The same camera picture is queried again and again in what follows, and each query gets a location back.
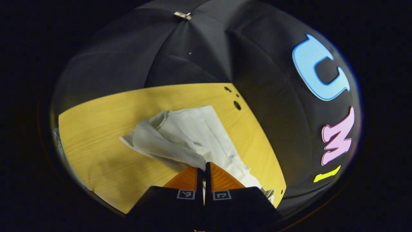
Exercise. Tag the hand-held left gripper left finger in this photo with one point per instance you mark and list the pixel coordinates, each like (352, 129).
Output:
(200, 209)

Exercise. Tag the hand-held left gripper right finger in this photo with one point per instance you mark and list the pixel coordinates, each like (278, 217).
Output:
(208, 209)

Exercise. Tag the white jeans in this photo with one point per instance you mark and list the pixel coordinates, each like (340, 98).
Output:
(193, 135)

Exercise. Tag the black backdrop cloth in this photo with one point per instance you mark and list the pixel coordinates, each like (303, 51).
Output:
(193, 51)

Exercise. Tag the white cloth clip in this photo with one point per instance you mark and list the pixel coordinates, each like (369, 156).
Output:
(182, 15)

